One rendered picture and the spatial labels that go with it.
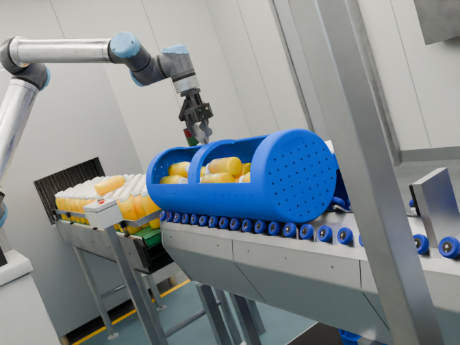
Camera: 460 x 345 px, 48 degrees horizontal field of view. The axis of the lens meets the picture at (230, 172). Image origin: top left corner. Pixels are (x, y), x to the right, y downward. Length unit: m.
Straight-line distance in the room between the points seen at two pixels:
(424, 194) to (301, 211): 0.46
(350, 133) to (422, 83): 4.46
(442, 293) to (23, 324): 1.27
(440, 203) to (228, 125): 6.29
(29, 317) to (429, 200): 1.28
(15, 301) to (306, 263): 0.93
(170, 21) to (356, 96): 6.53
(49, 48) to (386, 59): 3.99
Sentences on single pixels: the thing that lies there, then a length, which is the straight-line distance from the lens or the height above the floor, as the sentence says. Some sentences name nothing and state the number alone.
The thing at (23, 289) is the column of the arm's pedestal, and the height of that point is 1.01.
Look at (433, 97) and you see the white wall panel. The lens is 5.24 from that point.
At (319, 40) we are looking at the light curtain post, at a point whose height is 1.44.
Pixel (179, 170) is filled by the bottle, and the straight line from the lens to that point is 2.14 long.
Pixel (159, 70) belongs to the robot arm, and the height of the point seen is 1.54.
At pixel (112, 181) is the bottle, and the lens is 2.76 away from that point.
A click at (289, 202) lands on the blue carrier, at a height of 1.04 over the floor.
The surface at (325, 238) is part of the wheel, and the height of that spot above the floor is 0.96.
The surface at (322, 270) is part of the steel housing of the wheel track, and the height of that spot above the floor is 0.87.
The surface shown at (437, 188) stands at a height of 1.05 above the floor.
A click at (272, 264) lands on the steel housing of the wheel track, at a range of 1.61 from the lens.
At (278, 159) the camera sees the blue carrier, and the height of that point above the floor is 1.17.
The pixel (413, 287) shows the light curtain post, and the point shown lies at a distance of 0.91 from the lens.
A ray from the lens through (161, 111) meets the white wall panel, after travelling 6.95.
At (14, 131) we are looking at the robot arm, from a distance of 2.17.
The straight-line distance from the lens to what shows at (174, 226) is 2.19.
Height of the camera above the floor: 1.43
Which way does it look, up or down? 10 degrees down
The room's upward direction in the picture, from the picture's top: 19 degrees counter-clockwise
